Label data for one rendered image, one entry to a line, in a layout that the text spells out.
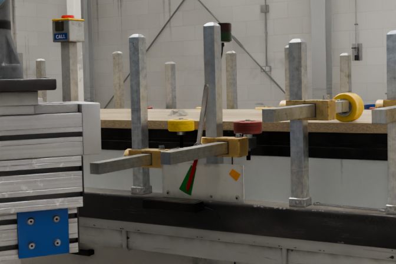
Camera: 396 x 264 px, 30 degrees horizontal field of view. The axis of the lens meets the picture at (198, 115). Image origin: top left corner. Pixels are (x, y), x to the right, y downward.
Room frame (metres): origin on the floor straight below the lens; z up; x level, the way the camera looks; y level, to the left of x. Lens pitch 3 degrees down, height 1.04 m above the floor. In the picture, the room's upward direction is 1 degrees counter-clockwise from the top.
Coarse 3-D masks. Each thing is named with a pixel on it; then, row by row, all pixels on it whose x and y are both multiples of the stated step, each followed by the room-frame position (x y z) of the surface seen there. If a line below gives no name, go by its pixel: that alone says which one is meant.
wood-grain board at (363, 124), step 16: (112, 112) 2.98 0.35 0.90; (128, 112) 2.95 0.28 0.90; (160, 112) 2.88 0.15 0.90; (192, 112) 2.82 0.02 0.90; (224, 112) 2.76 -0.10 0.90; (240, 112) 2.73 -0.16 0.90; (256, 112) 2.70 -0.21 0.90; (368, 112) 2.51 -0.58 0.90; (160, 128) 2.34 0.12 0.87; (224, 128) 2.21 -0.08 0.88; (272, 128) 2.13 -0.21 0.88; (288, 128) 2.10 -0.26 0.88; (320, 128) 2.05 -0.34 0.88; (336, 128) 2.03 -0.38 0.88; (352, 128) 2.00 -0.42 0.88; (368, 128) 1.98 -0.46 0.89; (384, 128) 1.96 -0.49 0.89
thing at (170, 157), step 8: (208, 144) 1.89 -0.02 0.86; (216, 144) 1.90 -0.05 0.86; (224, 144) 1.94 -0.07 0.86; (248, 144) 2.05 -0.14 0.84; (160, 152) 1.74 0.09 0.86; (168, 152) 1.73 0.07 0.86; (176, 152) 1.74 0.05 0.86; (184, 152) 1.77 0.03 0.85; (192, 152) 1.80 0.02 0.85; (200, 152) 1.84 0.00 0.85; (208, 152) 1.87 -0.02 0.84; (216, 152) 1.90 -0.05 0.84; (224, 152) 1.94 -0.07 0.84; (168, 160) 1.73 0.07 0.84; (176, 160) 1.74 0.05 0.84; (184, 160) 1.77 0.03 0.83
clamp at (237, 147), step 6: (204, 138) 1.99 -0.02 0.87; (210, 138) 1.98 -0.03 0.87; (216, 138) 1.97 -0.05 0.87; (222, 138) 1.96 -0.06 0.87; (228, 138) 1.95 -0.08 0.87; (234, 138) 1.94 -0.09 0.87; (240, 138) 1.94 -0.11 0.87; (246, 138) 1.97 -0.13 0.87; (228, 144) 1.95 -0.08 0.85; (234, 144) 1.94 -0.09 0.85; (240, 144) 1.94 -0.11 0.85; (246, 144) 1.97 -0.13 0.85; (228, 150) 1.95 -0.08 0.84; (234, 150) 1.94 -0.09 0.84; (240, 150) 1.94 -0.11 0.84; (246, 150) 1.97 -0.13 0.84; (216, 156) 1.97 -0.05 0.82; (222, 156) 1.96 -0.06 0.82; (228, 156) 1.95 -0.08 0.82; (234, 156) 1.94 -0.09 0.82; (240, 156) 1.94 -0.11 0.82
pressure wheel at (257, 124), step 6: (246, 120) 2.08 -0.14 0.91; (252, 120) 2.10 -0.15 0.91; (258, 120) 2.10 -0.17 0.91; (234, 126) 2.07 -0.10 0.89; (240, 126) 2.05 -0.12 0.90; (246, 126) 2.04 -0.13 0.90; (252, 126) 2.04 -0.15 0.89; (258, 126) 2.05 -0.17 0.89; (234, 132) 2.07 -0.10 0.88; (240, 132) 2.05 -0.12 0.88; (246, 132) 2.04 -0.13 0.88; (252, 132) 2.04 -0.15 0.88; (258, 132) 2.05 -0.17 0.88; (246, 156) 2.08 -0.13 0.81
